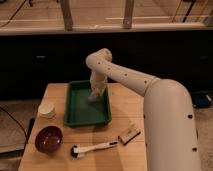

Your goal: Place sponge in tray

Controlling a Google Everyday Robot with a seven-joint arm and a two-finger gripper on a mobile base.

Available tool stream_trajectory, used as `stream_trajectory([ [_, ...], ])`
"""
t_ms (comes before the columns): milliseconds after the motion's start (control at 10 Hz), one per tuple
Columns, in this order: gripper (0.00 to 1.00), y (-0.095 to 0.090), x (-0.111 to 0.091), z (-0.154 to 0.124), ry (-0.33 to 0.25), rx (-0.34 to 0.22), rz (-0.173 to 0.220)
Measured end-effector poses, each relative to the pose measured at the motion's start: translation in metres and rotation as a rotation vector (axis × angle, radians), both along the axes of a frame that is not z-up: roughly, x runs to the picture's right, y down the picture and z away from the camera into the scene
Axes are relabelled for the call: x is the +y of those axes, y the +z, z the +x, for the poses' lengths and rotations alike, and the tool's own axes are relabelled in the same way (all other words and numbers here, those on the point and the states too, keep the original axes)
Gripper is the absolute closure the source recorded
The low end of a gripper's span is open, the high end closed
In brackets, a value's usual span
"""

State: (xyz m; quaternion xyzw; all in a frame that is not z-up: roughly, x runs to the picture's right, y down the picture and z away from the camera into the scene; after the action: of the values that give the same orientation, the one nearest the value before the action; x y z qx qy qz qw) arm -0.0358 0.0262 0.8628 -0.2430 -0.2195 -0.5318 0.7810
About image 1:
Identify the white small cup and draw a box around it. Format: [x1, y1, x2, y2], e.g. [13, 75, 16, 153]
[38, 101, 55, 119]

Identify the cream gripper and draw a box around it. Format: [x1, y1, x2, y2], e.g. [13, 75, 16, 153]
[90, 70, 107, 95]

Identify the wooden block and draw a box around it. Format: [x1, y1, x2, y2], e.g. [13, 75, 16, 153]
[118, 124, 141, 145]

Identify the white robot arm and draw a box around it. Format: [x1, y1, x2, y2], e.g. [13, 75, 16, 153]
[86, 48, 201, 171]

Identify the dark floor device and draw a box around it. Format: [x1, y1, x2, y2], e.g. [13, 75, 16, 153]
[192, 93, 212, 108]

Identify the black floor cable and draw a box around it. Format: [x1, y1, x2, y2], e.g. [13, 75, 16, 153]
[0, 105, 29, 148]

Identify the dark red bowl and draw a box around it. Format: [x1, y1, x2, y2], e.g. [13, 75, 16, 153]
[35, 126, 63, 154]

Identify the grey sponge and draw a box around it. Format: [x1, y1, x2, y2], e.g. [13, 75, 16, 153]
[88, 93, 99, 102]

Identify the white dish brush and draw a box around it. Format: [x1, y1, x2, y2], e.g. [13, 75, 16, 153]
[70, 141, 118, 158]

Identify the green plastic tray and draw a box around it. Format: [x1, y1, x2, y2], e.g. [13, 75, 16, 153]
[64, 80, 112, 127]

